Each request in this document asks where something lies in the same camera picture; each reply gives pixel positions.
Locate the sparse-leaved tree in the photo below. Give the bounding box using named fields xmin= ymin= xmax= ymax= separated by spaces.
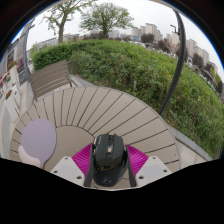
xmin=41 ymin=0 xmax=98 ymax=45

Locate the lilac mouse pad with wrist rest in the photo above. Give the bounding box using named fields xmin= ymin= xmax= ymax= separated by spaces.
xmin=17 ymin=118 xmax=58 ymax=169

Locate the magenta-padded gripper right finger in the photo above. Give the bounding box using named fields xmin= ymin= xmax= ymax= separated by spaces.
xmin=124 ymin=143 xmax=173 ymax=188

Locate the bushy green tree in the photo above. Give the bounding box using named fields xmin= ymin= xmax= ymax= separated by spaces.
xmin=79 ymin=1 xmax=135 ymax=40

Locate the grey sign post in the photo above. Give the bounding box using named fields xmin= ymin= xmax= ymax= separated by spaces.
xmin=14 ymin=19 xmax=36 ymax=86

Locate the white planter box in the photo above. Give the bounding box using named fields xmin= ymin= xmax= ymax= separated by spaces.
xmin=3 ymin=88 xmax=21 ymax=123

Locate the black computer mouse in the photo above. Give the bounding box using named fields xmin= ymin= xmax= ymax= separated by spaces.
xmin=89 ymin=133 xmax=132 ymax=188

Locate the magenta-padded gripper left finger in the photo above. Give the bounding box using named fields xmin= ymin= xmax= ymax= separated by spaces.
xmin=50 ymin=142 xmax=96 ymax=188

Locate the curved black parasol pole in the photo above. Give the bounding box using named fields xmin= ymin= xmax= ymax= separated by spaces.
xmin=158 ymin=9 xmax=187 ymax=116

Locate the group of apartment buildings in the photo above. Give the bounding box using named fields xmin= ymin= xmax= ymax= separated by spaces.
xmin=130 ymin=22 xmax=212 ymax=68

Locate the slatted wooden chair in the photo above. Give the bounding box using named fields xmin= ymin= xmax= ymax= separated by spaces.
xmin=28 ymin=59 xmax=78 ymax=101

